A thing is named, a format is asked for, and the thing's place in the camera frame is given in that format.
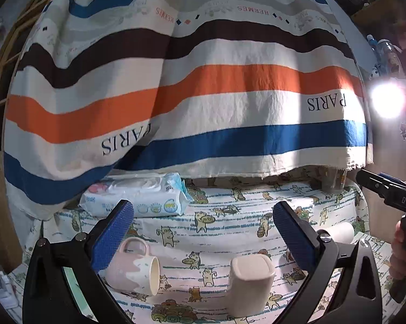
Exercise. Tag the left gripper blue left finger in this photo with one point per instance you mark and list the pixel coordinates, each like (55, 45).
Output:
(63, 284)

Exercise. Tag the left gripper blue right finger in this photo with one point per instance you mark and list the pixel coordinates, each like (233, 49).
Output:
(357, 297)

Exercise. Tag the beige square tumbler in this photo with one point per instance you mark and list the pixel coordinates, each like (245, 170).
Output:
(250, 281)

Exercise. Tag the right hand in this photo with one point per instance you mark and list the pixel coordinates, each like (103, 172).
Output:
(398, 257)

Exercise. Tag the clear plastic container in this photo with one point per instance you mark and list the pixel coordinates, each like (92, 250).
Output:
(332, 180)

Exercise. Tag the plain white mug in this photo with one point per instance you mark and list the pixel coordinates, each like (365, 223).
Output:
(341, 233)

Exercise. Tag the pink white mug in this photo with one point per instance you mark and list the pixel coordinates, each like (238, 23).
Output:
(133, 269)

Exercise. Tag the bright lamp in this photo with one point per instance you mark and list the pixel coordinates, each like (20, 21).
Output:
(388, 99)

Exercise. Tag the wet wipes pack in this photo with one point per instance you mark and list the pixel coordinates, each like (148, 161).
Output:
(151, 194)

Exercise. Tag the blue water bottle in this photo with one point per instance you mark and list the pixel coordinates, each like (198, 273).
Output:
(384, 51)

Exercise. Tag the cat print bedsheet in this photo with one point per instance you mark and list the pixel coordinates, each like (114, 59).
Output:
(231, 218)

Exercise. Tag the striped Hermes Paris blanket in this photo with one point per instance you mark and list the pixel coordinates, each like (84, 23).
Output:
(203, 88)

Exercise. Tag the wooden shelf frame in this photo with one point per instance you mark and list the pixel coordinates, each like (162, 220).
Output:
(10, 53)

